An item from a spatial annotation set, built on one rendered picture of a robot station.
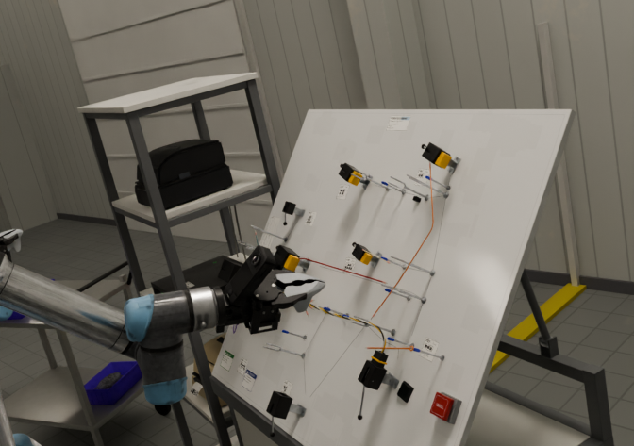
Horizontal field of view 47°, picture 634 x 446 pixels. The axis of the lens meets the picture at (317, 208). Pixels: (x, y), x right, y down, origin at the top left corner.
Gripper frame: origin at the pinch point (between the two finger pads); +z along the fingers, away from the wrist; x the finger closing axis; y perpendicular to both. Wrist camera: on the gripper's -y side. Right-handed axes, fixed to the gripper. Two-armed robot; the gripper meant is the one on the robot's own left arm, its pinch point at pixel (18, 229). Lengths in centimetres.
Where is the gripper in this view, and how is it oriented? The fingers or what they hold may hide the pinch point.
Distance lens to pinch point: 236.2
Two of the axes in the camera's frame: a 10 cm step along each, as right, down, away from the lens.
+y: 0.9, 9.5, 3.1
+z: 3.3, -3.2, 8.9
